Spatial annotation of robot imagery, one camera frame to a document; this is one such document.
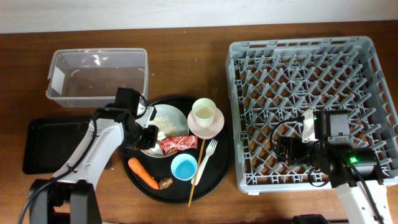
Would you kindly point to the blue plastic cup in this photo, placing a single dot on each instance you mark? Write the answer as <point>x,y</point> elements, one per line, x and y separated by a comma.
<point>184,167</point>

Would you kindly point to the pink saucer plate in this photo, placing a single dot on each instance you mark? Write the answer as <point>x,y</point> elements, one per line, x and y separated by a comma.
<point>209,132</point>

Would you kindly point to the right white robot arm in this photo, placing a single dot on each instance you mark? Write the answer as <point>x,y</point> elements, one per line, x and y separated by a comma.
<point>327,145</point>

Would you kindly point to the red snack wrapper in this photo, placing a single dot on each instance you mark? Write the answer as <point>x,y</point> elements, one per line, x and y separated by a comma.
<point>180,143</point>

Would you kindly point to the brown food chunk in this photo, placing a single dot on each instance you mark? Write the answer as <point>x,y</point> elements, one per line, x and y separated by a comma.
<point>165,183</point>

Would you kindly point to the white tissue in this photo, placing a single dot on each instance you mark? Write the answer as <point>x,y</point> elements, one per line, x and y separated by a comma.
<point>161,136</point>

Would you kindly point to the grey dishwasher rack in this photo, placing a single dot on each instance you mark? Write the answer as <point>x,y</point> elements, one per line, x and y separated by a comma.
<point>272,81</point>

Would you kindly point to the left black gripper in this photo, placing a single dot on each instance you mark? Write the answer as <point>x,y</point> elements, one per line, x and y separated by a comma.
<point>150,141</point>

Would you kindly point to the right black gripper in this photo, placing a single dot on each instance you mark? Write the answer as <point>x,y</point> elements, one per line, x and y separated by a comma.
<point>294,143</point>

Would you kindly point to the orange carrot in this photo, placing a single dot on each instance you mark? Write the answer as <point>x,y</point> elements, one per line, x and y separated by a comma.
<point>139,170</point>

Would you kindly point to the black rectangular tray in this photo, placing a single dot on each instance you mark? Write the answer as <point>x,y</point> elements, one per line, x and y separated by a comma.
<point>51,142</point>

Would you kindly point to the grey plate with food scraps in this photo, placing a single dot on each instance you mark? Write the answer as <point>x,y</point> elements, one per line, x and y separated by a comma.
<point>172,122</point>

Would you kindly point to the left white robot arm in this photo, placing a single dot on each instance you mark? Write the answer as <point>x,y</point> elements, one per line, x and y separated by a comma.
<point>69,196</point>

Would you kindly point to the wooden chopstick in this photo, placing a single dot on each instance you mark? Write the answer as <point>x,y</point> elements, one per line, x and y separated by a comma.
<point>196,173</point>

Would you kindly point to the white plastic fork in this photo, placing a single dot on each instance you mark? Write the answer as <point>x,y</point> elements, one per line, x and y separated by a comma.
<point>208,153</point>

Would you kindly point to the round black serving tray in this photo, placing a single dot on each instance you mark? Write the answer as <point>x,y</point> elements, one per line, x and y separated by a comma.
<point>215,171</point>

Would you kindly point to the cream plastic cup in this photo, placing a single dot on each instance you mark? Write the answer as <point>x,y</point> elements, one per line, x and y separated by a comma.
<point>204,110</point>

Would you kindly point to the clear plastic bin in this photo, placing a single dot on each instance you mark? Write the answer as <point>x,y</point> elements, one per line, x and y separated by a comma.
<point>90,78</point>

